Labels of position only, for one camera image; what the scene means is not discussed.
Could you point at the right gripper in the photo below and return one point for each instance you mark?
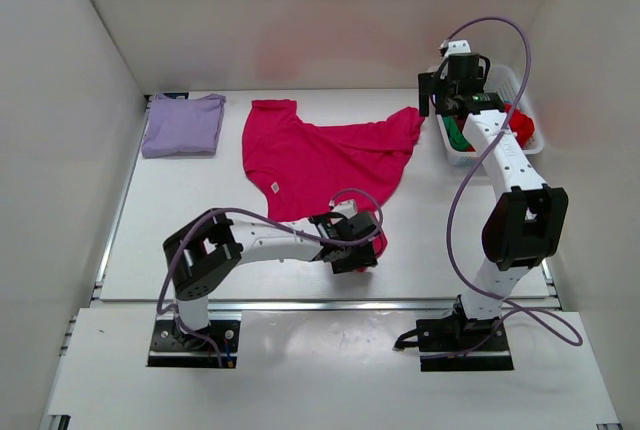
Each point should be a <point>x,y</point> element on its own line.
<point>432,86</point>

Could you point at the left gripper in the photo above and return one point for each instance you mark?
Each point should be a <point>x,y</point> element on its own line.
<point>364,257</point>

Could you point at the pink t-shirt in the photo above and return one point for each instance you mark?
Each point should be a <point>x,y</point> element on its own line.
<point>299,167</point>

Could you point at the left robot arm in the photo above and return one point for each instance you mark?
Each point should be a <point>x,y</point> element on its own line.
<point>202,254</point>

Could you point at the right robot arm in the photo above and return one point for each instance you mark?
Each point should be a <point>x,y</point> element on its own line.
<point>524,227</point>

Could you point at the green cloth in basket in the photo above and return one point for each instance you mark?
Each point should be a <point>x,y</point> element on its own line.
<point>456,139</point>

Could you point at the red cloth in basket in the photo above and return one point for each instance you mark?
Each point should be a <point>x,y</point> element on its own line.
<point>522,126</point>

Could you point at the folded lilac t-shirt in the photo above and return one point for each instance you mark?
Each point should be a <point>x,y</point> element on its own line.
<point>178,126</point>

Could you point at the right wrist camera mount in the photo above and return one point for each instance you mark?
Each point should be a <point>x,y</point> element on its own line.
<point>452,47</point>

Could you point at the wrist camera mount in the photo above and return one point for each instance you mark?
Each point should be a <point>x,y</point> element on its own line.
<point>344,209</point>
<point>452,47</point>

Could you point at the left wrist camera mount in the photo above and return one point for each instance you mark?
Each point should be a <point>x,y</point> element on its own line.
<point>344,209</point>

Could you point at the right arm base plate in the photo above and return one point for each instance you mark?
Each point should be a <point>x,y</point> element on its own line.
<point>452,345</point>

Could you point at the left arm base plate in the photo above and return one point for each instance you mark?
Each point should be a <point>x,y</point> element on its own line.
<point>170,347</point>

